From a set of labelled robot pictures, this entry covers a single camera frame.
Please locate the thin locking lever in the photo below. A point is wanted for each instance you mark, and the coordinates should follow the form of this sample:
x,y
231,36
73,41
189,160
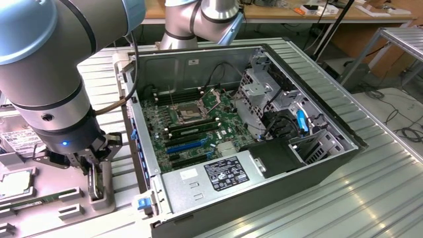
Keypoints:
x,y
171,99

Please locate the long black expansion slot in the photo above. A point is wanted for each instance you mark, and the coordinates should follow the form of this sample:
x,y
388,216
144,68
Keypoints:
x,y
188,161
183,141

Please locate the silver hard disk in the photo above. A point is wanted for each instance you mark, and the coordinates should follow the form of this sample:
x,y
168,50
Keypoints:
x,y
20,143

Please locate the metal slat side table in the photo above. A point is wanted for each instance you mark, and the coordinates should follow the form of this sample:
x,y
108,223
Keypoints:
x,y
405,39

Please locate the orange and white box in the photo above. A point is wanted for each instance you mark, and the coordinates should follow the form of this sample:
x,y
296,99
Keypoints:
x,y
313,10

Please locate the black plastic shroud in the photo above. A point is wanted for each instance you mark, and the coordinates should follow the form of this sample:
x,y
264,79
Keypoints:
x,y
271,156

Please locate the perforated silver disk bay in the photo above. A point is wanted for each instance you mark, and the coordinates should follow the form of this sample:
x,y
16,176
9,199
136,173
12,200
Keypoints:
x,y
323,146

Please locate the Nvidia graphics card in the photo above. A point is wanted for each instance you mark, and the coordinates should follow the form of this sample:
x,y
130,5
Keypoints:
x,y
94,184

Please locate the grey parts rack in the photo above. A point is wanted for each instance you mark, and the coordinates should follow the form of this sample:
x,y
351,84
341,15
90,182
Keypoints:
x,y
49,181

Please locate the black stand pole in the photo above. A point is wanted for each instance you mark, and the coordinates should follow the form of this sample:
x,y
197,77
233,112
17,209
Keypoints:
x,y
333,27

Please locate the green RAM stick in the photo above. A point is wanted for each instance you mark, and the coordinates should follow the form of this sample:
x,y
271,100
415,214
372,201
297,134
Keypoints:
x,y
32,200
195,129

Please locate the green Dell motherboard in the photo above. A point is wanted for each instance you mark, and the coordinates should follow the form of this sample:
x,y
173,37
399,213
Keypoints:
x,y
228,124

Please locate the open black PC case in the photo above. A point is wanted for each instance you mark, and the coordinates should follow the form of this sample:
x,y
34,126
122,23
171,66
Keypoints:
x,y
247,210

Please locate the blue card retention clip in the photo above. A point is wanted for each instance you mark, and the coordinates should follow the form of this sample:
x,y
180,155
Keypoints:
x,y
133,134

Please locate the CPU socket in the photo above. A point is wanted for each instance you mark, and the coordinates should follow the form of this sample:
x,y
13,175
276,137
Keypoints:
x,y
187,114

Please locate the black RAM slot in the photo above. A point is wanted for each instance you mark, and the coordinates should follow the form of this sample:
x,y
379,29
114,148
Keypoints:
x,y
192,126
177,99
191,123

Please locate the short black expansion slot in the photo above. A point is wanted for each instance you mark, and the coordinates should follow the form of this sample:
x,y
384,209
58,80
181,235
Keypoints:
x,y
173,156

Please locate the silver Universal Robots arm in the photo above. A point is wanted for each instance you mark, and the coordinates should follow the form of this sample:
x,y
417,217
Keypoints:
x,y
42,62

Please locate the silver power supply unit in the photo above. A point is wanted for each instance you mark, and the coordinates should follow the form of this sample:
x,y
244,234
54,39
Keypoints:
x,y
184,183

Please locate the wooden desk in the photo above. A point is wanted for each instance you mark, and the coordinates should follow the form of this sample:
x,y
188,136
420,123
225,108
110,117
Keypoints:
x,y
280,15
153,12

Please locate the silver chipset heatsink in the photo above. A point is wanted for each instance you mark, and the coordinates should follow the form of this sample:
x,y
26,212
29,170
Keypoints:
x,y
225,148

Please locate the metal socket cover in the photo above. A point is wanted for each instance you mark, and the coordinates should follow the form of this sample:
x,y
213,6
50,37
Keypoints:
x,y
215,91

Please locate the blue case latch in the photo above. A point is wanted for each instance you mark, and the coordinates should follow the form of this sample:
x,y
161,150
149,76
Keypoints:
x,y
142,203

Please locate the white flat box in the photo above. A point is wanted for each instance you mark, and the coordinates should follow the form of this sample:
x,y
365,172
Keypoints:
x,y
373,11

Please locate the brown wooden cabinet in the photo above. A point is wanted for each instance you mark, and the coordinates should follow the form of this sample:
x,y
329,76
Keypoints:
x,y
356,37

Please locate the blue expansion slot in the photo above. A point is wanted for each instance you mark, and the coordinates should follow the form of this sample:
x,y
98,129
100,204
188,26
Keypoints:
x,y
184,147

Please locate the silver CPU chip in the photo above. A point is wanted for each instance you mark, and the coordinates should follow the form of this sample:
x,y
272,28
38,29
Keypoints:
x,y
14,184

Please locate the silver disk bay cage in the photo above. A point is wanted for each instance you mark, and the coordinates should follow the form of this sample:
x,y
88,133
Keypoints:
x,y
253,89

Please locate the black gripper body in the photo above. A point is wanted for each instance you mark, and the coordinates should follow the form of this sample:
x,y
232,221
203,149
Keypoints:
x,y
65,138

